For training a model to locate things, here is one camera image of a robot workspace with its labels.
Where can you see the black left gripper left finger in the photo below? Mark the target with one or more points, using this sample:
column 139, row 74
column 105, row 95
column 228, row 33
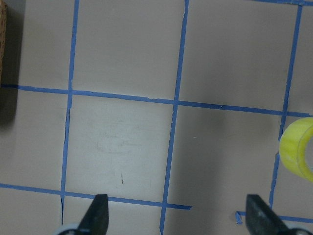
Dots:
column 96, row 219

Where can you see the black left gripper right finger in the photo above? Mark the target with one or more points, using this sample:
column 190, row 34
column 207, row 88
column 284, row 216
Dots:
column 260, row 218

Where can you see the yellow tape roll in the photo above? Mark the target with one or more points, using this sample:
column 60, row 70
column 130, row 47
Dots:
column 292, row 147

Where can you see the brown cork block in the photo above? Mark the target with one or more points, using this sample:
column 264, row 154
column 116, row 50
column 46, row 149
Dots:
column 3, row 20

